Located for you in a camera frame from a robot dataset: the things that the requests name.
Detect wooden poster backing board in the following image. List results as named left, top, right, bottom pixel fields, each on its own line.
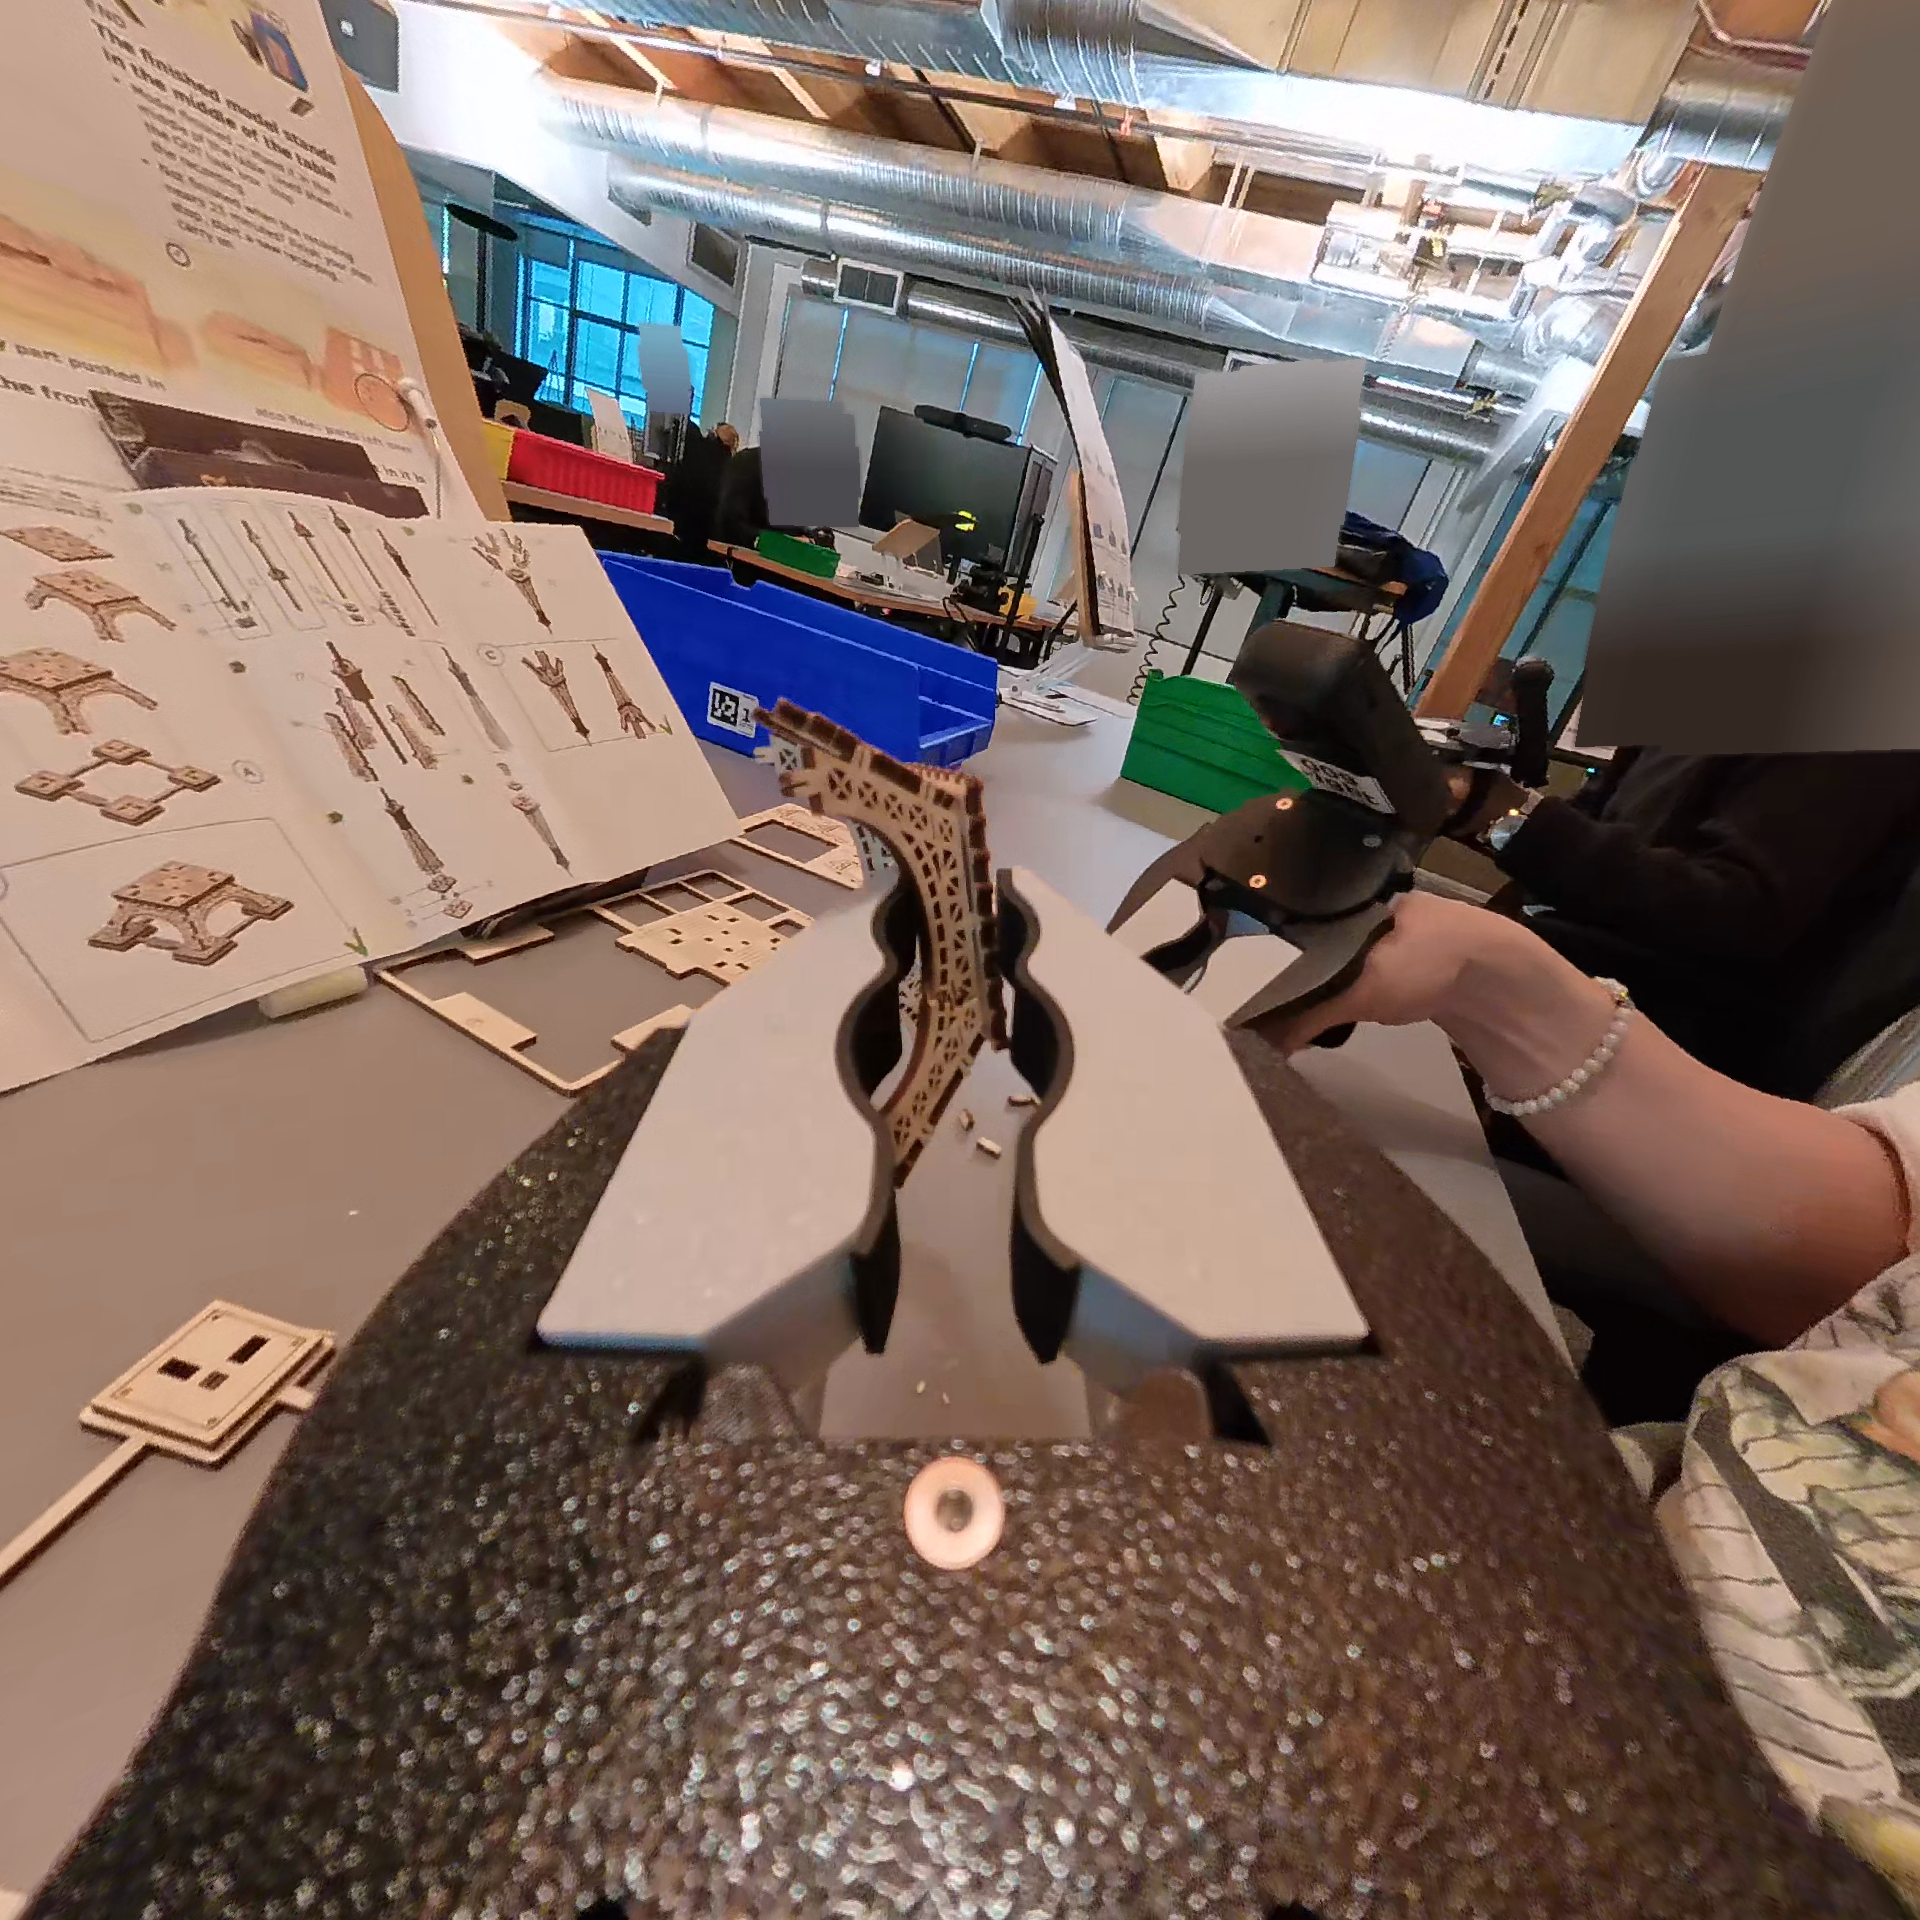
left=337, top=55, right=514, bottom=521

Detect wooden support post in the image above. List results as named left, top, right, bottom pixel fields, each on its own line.
left=1414, top=162, right=1768, bottom=725

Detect grey desk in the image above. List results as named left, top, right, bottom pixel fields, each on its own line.
left=0, top=704, right=1571, bottom=1877

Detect silver ventilation duct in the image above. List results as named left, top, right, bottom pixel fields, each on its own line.
left=605, top=146, right=1330, bottom=294

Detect folded assembly instruction booklet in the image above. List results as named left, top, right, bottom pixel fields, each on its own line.
left=0, top=479, right=743, bottom=1098

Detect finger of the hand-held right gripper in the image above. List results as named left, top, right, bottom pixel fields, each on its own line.
left=1107, top=840, right=1251, bottom=996
left=1224, top=904, right=1400, bottom=1051

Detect small poster board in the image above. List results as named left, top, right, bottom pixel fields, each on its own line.
left=1033, top=296, right=1147, bottom=650

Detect person's right hand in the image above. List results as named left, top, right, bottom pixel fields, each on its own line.
left=1316, top=893, right=1633, bottom=1108

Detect large instruction poster sheet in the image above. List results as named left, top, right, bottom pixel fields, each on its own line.
left=0, top=0, right=456, bottom=515

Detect wooden lattice tower base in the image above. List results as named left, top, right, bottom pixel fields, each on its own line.
left=753, top=696, right=1013, bottom=1191

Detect black computer monitor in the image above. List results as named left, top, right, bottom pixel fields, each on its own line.
left=857, top=401, right=1056, bottom=545

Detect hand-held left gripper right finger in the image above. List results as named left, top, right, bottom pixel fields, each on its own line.
left=994, top=866, right=1374, bottom=1369

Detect wooden four-square frame piece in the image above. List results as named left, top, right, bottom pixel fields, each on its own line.
left=0, top=1295, right=343, bottom=1586

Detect person's striped shirt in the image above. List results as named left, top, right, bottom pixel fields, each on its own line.
left=1608, top=1272, right=1920, bottom=1920

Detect green plastic bin stack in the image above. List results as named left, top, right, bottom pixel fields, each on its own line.
left=1120, top=668, right=1310, bottom=821

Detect wooden empty frame piece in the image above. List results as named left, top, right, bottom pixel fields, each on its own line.
left=372, top=798, right=869, bottom=1098

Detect dark packaging card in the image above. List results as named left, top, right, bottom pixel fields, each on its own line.
left=90, top=383, right=432, bottom=521

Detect red plastic bins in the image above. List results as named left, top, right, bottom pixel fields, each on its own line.
left=507, top=425, right=666, bottom=521

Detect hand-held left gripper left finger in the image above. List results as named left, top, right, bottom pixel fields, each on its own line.
left=534, top=883, right=906, bottom=1369

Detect pearl bracelet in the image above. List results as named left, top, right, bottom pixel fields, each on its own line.
left=1483, top=975, right=1638, bottom=1122

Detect blue plastic bin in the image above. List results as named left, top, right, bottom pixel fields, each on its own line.
left=594, top=548, right=1002, bottom=770

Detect person's right forearm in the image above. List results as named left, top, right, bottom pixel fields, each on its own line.
left=1501, top=1002, right=1920, bottom=1347

